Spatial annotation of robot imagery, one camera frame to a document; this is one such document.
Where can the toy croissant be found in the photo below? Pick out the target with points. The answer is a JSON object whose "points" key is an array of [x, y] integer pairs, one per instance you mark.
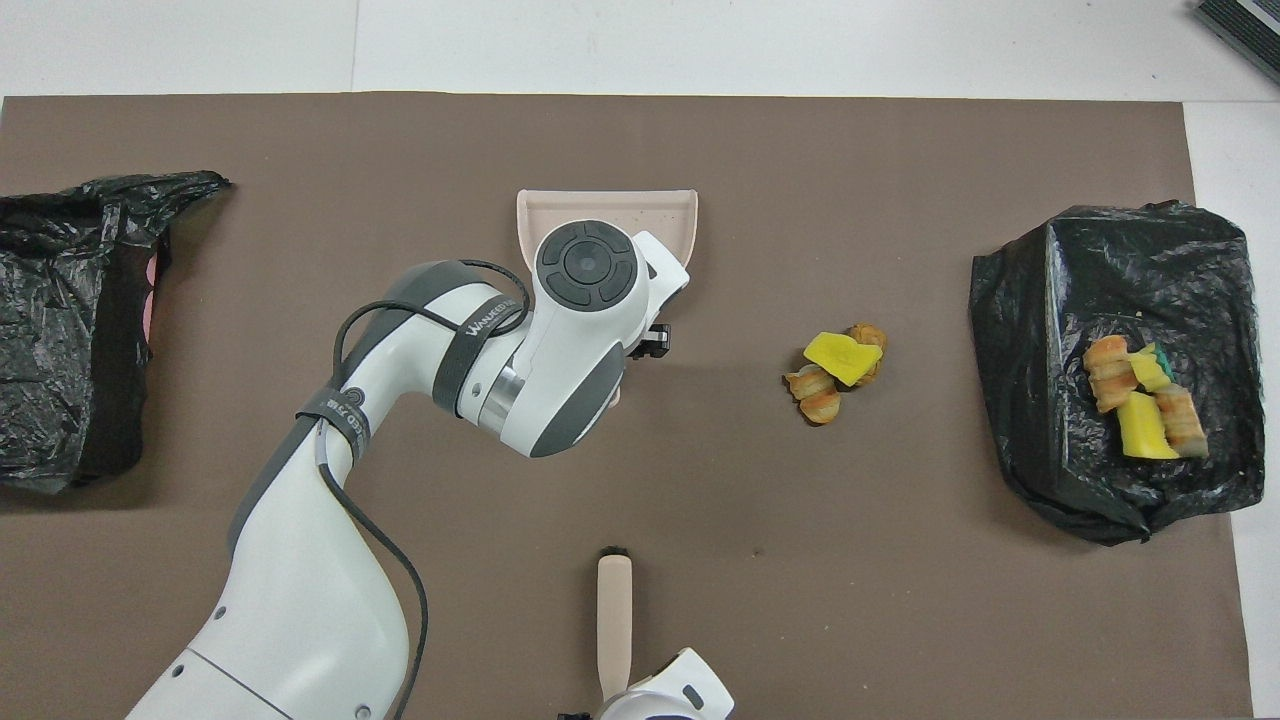
{"points": [[815, 395]]}

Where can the brown table mat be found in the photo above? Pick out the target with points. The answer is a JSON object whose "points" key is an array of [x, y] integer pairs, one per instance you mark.
{"points": [[800, 200]]}

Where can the yellow sponge wedge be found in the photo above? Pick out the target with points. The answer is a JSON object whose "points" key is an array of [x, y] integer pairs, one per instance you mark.
{"points": [[1145, 428]]}

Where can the brown round bread roll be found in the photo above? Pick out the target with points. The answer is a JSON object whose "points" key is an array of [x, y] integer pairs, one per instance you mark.
{"points": [[870, 335]]}

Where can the dark ridged object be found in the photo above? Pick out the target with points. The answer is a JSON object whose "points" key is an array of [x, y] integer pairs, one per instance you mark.
{"points": [[1245, 30]]}

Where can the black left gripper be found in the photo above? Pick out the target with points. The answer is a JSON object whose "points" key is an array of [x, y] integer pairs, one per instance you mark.
{"points": [[650, 340]]}

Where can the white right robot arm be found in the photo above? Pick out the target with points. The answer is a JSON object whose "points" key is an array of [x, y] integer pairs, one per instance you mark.
{"points": [[670, 690]]}

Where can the beige hand brush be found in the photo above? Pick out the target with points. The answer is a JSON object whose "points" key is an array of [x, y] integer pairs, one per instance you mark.
{"points": [[614, 620]]}

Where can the yellow sponge with green pad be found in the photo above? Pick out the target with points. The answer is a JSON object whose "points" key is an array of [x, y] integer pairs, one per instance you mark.
{"points": [[1148, 368]]}

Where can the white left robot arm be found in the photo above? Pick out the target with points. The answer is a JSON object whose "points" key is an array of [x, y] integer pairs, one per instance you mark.
{"points": [[300, 560]]}

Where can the beige plastic dustpan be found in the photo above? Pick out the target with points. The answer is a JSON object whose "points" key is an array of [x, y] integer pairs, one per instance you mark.
{"points": [[610, 205]]}

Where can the large yellow sponge piece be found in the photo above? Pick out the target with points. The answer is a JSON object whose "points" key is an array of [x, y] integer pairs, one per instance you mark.
{"points": [[842, 358]]}

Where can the crusty bread chunk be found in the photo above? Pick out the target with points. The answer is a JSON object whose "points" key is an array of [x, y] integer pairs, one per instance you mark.
{"points": [[1110, 372], [1182, 420]]}

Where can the black bag lined pink bin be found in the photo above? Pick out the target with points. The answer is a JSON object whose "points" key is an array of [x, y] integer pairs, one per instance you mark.
{"points": [[60, 330]]}

